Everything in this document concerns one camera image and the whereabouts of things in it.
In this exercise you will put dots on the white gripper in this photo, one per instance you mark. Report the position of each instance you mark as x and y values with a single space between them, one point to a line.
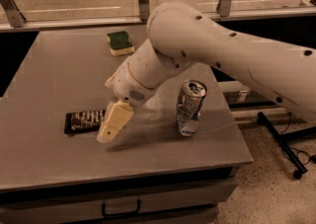
127 85

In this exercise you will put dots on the dark chocolate rxbar wrapper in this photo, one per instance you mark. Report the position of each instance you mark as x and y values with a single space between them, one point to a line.
82 122

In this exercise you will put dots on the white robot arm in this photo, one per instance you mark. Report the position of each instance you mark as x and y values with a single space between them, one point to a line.
178 36

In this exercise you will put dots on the green and yellow sponge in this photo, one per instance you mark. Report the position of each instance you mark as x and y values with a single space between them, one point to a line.
120 43

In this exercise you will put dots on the crushed silver drink can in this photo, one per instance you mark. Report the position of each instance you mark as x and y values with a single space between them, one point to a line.
188 107

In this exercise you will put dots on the grey side shelf ledge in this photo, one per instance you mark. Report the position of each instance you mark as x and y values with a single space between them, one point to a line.
234 92

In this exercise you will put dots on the grey cabinet drawer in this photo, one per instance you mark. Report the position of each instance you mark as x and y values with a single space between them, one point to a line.
193 203

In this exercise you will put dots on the black wheeled stand leg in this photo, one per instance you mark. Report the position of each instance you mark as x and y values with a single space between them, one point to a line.
299 158

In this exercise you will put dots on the black drawer handle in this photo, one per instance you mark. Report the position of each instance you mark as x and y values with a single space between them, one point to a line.
120 209

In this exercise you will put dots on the left metal glass bracket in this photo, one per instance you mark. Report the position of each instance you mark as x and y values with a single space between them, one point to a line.
15 18

